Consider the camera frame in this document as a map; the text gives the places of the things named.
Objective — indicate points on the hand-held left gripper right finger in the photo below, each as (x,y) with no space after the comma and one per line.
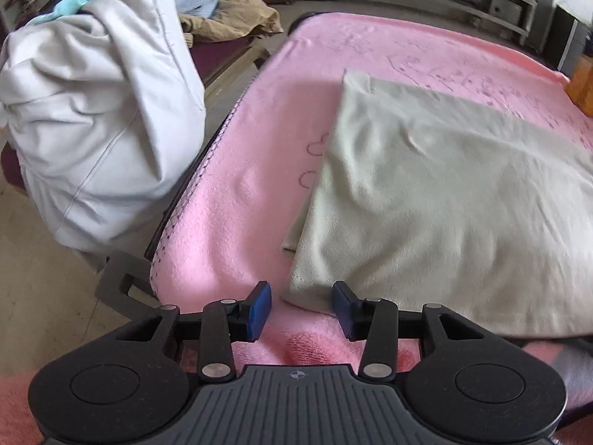
(343,306)

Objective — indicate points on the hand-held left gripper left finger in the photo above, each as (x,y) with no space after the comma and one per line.
(259,308)

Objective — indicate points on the beige sweatshirt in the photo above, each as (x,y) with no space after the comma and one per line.
(440,204)

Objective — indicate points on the pink printed blanket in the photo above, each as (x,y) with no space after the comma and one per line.
(250,185)

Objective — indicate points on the white jacket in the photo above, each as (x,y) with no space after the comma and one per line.
(102,116)

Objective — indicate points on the maroon chair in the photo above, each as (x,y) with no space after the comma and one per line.
(222,51)

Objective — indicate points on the tan garment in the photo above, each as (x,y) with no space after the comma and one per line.
(236,21)

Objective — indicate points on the orange juice bottle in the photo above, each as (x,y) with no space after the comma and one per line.
(581,83)

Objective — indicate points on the dark subwoofer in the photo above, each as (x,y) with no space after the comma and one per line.
(505,9)

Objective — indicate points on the grey drawer chest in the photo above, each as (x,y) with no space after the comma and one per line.
(572,32)

